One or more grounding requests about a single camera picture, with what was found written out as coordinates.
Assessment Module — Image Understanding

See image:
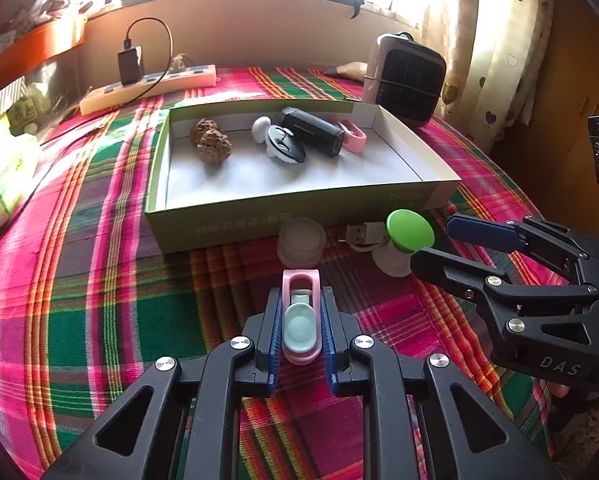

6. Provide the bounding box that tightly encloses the wooden cabinet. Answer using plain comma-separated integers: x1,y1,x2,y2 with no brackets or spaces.
529,0,599,186

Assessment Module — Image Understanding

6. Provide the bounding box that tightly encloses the translucent white jar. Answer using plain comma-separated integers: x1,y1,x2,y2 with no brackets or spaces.
278,217,327,269

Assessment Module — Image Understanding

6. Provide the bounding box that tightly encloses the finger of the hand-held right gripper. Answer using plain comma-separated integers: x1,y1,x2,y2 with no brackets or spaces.
410,247,599,321
447,212,590,273

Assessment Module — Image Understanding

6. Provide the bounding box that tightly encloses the black rectangular device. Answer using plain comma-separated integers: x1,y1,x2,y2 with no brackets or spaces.
280,106,345,158

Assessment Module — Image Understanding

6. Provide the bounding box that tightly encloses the white usb cable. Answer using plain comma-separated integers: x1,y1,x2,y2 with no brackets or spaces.
340,222,387,253

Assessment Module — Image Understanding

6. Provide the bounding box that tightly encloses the black charger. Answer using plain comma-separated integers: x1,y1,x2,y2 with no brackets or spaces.
118,46,144,86

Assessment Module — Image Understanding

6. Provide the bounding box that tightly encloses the orange tray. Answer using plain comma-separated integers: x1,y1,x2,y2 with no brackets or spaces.
0,15,88,81

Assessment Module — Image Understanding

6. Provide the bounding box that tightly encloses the green and grey cardboard box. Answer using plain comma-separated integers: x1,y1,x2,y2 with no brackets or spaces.
144,101,463,255

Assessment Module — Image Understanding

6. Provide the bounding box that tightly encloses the pink plastic clip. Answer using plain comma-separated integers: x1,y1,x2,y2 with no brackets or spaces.
335,119,367,153

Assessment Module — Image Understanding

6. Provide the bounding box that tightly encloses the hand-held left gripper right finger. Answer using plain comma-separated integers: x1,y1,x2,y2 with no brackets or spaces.
319,284,563,480

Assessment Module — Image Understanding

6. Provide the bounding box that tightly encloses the white plastic bag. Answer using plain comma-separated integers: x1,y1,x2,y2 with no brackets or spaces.
10,0,88,26

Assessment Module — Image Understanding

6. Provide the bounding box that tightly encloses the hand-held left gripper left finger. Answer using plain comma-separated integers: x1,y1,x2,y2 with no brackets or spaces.
42,287,285,480

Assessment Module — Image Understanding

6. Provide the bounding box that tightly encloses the pink clip with teal pad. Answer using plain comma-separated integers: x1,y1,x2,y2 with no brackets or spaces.
281,269,324,366

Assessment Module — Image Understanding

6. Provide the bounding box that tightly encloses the heart print curtain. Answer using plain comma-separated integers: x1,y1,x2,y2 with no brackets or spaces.
419,0,555,151

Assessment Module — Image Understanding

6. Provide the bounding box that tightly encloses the clear plastic container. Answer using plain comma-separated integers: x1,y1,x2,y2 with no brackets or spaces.
24,57,85,111

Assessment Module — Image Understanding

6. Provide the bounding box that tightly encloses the small green printed box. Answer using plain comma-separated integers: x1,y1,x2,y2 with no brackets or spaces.
7,95,45,133

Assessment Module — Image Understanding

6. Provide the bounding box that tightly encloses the grey fan heater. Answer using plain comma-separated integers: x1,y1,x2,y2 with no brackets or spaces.
362,32,447,128

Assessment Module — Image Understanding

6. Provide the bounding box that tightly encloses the cream power strip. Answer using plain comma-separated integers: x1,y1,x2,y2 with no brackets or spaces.
80,63,218,116

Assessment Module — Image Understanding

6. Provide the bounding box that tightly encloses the plaid tablecloth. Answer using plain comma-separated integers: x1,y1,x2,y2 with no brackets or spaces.
0,65,555,480

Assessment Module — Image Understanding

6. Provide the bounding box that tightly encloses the black charger cable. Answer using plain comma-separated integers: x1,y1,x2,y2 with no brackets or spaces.
124,17,173,96

